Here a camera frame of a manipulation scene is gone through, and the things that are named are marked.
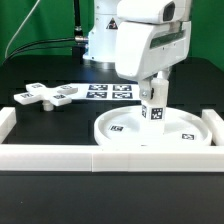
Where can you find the white right fence bar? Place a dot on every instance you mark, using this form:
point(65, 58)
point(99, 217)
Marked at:
point(215, 124)

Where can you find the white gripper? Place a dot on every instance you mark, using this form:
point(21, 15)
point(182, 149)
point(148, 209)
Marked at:
point(143, 50)

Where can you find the white left fence bar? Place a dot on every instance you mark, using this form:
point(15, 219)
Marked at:
point(7, 121)

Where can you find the black vertical post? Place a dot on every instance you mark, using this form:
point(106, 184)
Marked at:
point(77, 20)

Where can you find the white marker sheet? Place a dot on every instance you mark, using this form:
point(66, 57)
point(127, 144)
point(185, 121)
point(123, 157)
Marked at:
point(108, 92)

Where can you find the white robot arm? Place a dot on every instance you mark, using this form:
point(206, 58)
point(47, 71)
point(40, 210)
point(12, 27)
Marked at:
point(109, 14)

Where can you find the white front fence bar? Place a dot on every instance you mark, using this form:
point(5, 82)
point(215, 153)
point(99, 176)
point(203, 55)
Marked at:
point(100, 159)

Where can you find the white cross-shaped table base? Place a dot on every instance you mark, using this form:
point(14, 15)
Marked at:
point(50, 97)

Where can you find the white round table top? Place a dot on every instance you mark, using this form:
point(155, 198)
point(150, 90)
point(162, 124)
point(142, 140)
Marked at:
point(126, 126)

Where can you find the white fence bar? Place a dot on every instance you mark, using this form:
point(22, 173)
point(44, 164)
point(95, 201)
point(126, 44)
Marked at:
point(7, 121)
point(215, 124)
point(100, 159)

